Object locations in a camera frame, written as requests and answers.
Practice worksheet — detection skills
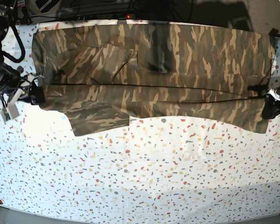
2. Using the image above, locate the camouflage T-shirt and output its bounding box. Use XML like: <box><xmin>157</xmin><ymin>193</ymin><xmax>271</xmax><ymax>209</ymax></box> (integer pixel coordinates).
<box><xmin>32</xmin><ymin>24</ymin><xmax>274</xmax><ymax>136</ymax></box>

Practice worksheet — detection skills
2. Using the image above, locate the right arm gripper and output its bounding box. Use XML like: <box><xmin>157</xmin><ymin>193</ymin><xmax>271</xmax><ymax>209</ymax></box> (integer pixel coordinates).
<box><xmin>0</xmin><ymin>74</ymin><xmax>45</xmax><ymax>121</ymax></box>

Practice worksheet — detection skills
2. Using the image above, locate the thin black cable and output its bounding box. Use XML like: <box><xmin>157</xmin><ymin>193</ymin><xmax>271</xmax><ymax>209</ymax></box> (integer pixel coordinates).
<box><xmin>0</xmin><ymin>23</ymin><xmax>26</xmax><ymax>63</ymax></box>

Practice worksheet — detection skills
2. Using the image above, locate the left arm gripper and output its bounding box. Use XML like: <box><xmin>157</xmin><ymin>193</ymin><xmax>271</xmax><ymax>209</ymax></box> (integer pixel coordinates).
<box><xmin>247</xmin><ymin>81</ymin><xmax>280</xmax><ymax>119</ymax></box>

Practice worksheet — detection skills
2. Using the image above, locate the black power strip red light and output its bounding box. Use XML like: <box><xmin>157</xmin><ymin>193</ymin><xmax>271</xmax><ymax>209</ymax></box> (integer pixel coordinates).
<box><xmin>83</xmin><ymin>14</ymin><xmax>136</xmax><ymax>20</ymax></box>

